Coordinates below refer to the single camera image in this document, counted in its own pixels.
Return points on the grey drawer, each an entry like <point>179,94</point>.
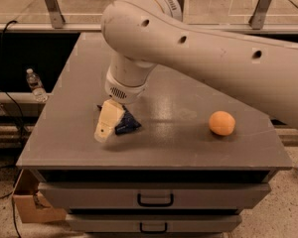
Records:
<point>112,195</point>
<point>130,223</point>

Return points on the clear plastic water bottle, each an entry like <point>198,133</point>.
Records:
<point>36,86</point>

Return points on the black drawer handle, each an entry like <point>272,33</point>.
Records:
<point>153,228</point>
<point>155,201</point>

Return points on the left metal railing bracket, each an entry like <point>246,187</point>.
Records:
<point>56,17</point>

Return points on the dark blue rxbar wrapper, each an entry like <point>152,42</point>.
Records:
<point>128,124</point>

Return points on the grey lower drawer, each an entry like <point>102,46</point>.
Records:
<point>130,223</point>

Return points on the grey upper drawer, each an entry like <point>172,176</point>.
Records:
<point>112,195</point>

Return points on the right metal railing bracket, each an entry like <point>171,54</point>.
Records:
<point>257,19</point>

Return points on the orange round fruit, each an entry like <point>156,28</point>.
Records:
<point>222,123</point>

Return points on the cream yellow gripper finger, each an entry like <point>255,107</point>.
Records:
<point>110,116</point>

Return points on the brown cardboard box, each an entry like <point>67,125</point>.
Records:
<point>31,204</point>

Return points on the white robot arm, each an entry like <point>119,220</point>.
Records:
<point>260,72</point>

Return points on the black lower drawer handle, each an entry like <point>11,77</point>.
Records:
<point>153,228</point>

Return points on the black upper drawer handle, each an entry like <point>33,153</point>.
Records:
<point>155,201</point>

